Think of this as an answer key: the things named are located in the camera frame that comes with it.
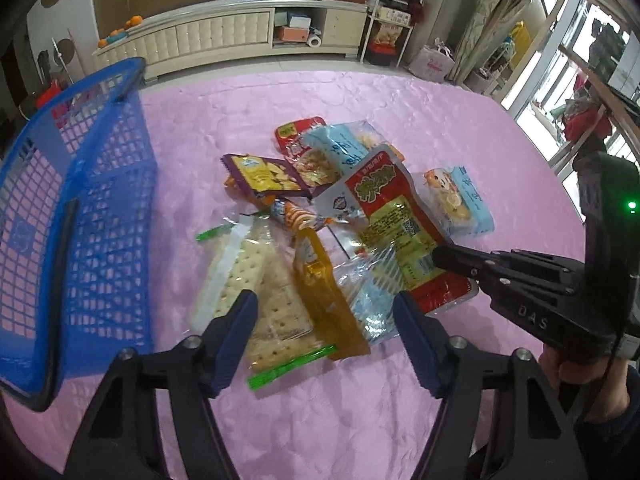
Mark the red yellow snack packet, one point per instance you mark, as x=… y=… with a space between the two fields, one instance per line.
x=382 y=199

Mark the cream tv cabinet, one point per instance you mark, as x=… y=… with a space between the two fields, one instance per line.
x=230 y=30

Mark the blue plastic basket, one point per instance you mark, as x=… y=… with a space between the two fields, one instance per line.
x=77 y=190

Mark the blue cartoon cake packet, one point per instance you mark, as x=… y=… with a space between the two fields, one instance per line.
x=451 y=195

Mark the pink gift bag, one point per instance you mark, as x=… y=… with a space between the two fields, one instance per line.
x=433 y=62

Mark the oranges on plate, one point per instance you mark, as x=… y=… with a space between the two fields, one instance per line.
x=121 y=33

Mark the cracker pack green ends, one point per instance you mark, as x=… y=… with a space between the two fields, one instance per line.
x=284 y=338

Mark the white metal shelf rack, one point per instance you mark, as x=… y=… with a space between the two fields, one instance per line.
x=389 y=27

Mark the light blue cartoon packet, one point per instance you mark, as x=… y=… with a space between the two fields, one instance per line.
x=351 y=142

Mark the right hand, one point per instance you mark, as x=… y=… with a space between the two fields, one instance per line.
x=607 y=378

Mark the blue striped cake packet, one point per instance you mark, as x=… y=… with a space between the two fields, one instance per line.
x=369 y=283

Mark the cracker pack white strip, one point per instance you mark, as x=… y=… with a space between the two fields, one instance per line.
x=239 y=264

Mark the orange small snack packet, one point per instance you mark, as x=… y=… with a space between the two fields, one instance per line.
x=294 y=217

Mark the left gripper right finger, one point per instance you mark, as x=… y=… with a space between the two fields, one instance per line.
x=498 y=416

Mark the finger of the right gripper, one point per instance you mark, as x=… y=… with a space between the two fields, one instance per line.
x=480 y=264

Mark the purple cracker packet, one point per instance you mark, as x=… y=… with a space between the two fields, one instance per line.
x=260 y=177

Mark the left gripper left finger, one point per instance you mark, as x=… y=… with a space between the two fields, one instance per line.
x=119 y=436

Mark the arched floor mirror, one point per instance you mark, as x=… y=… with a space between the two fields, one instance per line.
x=525 y=42

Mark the red bag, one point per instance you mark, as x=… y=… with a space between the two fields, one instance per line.
x=52 y=90

